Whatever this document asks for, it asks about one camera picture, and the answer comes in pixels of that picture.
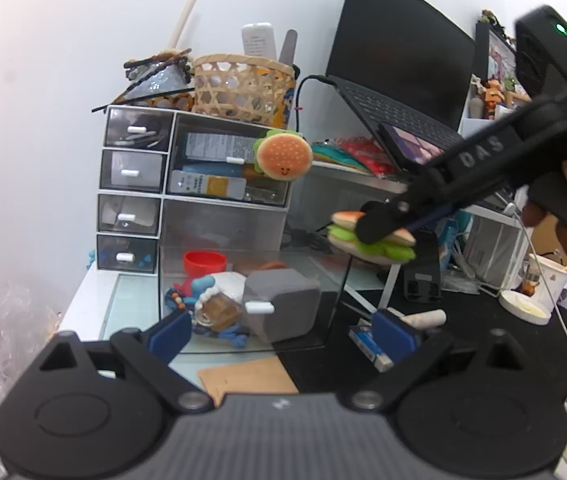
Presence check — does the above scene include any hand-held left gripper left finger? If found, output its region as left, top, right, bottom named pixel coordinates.
left=37, top=308, right=215, bottom=415

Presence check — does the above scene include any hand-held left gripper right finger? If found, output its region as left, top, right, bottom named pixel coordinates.
left=352, top=309, right=530, bottom=412

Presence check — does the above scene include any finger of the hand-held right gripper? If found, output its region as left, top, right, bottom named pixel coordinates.
left=357, top=169, right=465, bottom=244
left=406, top=206, right=460, bottom=235

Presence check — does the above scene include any sandwich toy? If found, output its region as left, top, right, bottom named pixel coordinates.
left=326, top=210, right=417, bottom=266

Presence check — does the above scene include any large clear drawer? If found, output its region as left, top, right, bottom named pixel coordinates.
left=155, top=244, right=353, bottom=357
left=170, top=114, right=290, bottom=206

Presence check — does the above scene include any small clear drawer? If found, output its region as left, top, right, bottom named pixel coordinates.
left=96, top=235, right=158, bottom=274
left=98, top=194, right=162, bottom=236
left=105, top=108, right=174, bottom=152
left=100, top=150, right=168, bottom=194

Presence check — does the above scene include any white desktop drawer organizer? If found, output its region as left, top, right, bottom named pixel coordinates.
left=95, top=104, right=295, bottom=277

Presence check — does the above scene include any blue tissue pack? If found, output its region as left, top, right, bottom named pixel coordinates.
left=435, top=209, right=473, bottom=272

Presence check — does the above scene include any white eraser blue sleeve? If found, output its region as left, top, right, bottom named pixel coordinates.
left=348, top=324, right=395, bottom=367

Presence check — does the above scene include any white glue stick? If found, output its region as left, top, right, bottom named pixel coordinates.
left=402, top=308, right=448, bottom=330

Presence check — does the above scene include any blue toy figure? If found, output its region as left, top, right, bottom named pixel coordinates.
left=164, top=272, right=250, bottom=349

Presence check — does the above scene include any amber perfume bottle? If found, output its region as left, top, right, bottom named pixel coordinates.
left=195, top=293, right=242, bottom=332

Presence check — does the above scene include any group of small figurines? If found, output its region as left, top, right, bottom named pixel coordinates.
left=469, top=74, right=531, bottom=122

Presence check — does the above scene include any black phone stand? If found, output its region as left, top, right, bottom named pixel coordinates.
left=402, top=231, right=445, bottom=304

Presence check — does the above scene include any white laptop stand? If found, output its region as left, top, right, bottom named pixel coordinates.
left=290, top=159, right=530, bottom=312

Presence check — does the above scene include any white storage unit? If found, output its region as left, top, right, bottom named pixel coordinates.
left=460, top=105, right=530, bottom=292

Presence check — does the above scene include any red snack packet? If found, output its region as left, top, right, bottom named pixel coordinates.
left=340, top=137, right=397, bottom=179

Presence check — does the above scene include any black desk mat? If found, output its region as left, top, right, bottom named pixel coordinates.
left=277, top=287, right=567, bottom=397

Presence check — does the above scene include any black tablet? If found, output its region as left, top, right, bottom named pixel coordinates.
left=380, top=121, right=465, bottom=167

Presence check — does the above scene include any red cup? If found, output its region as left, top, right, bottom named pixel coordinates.
left=182, top=251, right=228, bottom=279

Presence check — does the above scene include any green snack packet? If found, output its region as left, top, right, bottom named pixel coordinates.
left=310, top=142, right=360, bottom=169

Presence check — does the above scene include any brown cardboard sheet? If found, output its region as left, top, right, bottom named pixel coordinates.
left=196, top=357, right=300, bottom=409

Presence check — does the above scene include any cork board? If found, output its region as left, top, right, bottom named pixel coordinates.
left=532, top=210, right=567, bottom=262

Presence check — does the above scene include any hamburger plush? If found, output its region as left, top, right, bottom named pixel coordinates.
left=252, top=129, right=313, bottom=181

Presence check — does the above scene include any white round lid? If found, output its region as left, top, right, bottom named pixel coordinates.
left=498, top=289, right=553, bottom=327

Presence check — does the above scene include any printed paper cup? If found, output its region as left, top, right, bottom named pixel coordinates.
left=528, top=252, right=567, bottom=312

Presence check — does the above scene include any black laptop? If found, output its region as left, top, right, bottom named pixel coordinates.
left=325, top=0, right=485, bottom=182

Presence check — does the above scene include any yellow cartoon cup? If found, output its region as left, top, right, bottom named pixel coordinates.
left=272, top=64, right=299, bottom=129

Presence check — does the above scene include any white and orange box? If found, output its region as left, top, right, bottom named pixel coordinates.
left=170, top=169, right=247, bottom=199

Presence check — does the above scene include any grey labelled box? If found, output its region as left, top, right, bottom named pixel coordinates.
left=182, top=132, right=265, bottom=164

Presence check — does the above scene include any woven bamboo basket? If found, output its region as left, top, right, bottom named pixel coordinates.
left=192, top=53, right=297, bottom=126

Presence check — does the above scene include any grey nail file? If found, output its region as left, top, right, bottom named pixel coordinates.
left=278, top=29, right=299, bottom=66

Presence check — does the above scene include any white remote control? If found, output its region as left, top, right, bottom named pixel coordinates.
left=241, top=22, right=278, bottom=61

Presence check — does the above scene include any wooden stick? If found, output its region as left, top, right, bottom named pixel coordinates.
left=168, top=0, right=198, bottom=54

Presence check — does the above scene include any black picture frame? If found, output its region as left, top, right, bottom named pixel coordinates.
left=473, top=20, right=520, bottom=97

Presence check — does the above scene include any black power cable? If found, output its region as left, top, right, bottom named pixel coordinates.
left=283, top=74, right=345, bottom=256

